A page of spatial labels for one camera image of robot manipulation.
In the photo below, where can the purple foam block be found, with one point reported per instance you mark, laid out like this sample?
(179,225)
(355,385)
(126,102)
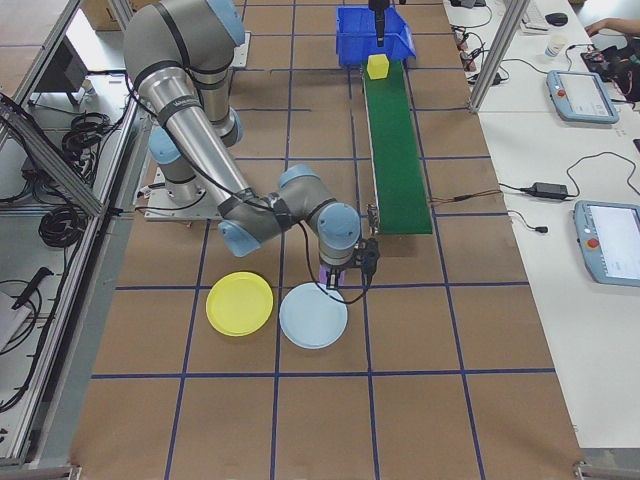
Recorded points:
(323,275)

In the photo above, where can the yellow foam block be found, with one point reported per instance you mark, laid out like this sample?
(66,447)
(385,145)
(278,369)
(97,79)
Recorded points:
(377,67)

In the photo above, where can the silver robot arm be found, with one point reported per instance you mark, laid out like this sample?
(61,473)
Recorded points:
(200,140)

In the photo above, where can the person's bare forearm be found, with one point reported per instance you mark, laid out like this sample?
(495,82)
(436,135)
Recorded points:
(625,25)

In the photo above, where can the light blue plastic plate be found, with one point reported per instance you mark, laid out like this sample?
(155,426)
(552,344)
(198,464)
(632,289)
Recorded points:
(310,320)

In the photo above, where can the yellow plastic plate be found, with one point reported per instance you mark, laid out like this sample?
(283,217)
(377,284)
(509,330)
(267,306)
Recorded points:
(240,305)

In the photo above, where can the person's bare hand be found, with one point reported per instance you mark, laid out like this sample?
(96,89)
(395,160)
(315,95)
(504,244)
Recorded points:
(597,27)

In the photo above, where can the blue plastic storage bin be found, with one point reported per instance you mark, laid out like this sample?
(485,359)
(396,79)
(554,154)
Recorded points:
(355,35)

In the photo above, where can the small circuit board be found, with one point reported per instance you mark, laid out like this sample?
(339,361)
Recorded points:
(460,35)
(470,60)

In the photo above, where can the green conveyor belt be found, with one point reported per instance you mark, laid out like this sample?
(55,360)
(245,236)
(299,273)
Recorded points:
(397,160)

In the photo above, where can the white keyboard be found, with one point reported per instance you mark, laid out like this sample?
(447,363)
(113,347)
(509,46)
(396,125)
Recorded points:
(534,17)

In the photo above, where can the white paper cup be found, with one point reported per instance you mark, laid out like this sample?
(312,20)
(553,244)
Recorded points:
(555,47)

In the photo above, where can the black computer mouse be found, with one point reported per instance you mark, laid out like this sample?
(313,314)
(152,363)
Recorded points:
(556,18)

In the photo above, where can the black power adapter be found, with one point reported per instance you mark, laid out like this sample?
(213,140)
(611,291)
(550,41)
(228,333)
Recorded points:
(547,190)

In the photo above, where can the grey-blue teach pendant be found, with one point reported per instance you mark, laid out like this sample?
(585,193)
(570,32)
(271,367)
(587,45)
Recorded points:
(582,95)
(607,242)

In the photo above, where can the black handheld tool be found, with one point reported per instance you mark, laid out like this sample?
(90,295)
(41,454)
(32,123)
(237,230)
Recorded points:
(30,287)

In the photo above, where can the black box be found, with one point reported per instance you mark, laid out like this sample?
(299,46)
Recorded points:
(75,70)

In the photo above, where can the aluminium profile bar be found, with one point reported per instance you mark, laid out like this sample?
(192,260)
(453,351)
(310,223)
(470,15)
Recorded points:
(40,471)
(605,471)

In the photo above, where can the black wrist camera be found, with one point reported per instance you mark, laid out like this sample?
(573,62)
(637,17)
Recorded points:
(370,255)

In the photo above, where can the aluminium profile post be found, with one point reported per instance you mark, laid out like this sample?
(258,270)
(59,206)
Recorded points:
(497,55)

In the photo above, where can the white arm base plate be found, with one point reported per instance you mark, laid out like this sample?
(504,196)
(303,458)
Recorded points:
(244,50)
(160,212)

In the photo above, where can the V-shaped aluminium frame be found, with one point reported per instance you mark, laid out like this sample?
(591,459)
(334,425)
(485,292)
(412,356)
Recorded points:
(60,170)

